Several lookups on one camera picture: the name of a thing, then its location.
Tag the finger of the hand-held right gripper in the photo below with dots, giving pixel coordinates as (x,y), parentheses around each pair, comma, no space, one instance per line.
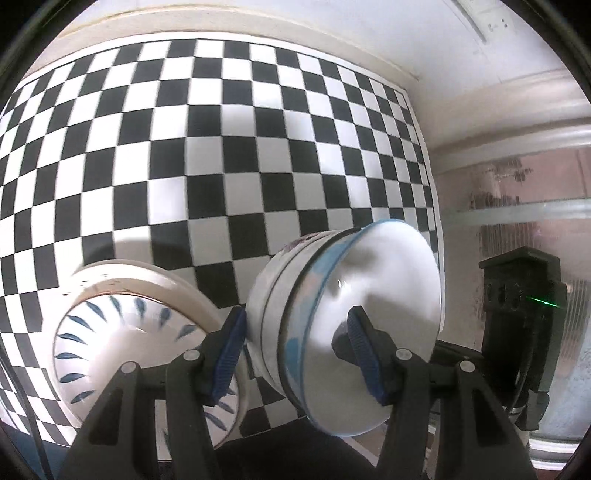
(455,351)

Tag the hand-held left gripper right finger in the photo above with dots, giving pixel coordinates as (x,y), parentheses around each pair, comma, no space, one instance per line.
(364,360)

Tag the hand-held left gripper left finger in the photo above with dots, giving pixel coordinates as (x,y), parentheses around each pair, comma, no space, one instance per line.
(228,355)

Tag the white bowl with blue pattern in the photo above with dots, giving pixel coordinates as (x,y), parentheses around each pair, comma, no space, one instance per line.
(392,277)

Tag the white plate with leaf pattern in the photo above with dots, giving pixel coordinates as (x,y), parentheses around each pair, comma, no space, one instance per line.
(115,323)

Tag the black and white checkered cloth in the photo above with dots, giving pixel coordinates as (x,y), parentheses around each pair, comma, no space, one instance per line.
(231,138)

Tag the white wall socket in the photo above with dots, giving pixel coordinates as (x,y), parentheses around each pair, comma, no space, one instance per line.
(485,21)

